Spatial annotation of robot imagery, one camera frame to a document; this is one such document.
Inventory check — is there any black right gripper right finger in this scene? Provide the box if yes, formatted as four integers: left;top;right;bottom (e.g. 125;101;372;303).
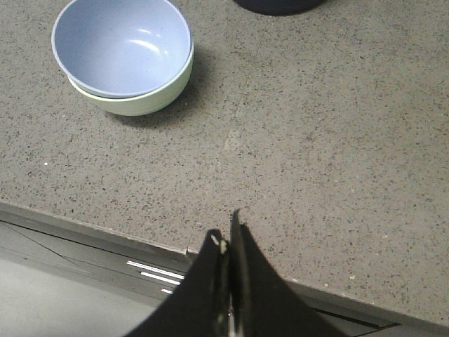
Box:
230;209;346;336

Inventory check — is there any blue bowl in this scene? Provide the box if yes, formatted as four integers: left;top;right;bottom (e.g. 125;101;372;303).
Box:
51;0;193;99

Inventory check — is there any green bowl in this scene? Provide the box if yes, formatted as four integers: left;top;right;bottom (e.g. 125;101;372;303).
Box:
68;44;194;117

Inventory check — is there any blue saucepan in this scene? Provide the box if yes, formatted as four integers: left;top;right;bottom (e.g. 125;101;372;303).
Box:
235;0;325;16

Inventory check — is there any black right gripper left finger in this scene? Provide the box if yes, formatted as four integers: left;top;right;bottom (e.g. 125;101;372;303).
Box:
127;229;230;336

